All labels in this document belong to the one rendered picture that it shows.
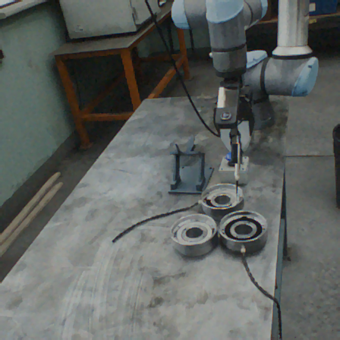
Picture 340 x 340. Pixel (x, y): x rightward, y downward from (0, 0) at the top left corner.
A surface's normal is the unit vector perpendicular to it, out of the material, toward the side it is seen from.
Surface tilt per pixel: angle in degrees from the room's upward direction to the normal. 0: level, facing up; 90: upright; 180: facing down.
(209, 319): 0
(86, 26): 90
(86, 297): 0
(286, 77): 80
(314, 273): 0
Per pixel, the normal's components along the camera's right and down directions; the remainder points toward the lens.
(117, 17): -0.28, 0.50
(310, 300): -0.17, -0.85
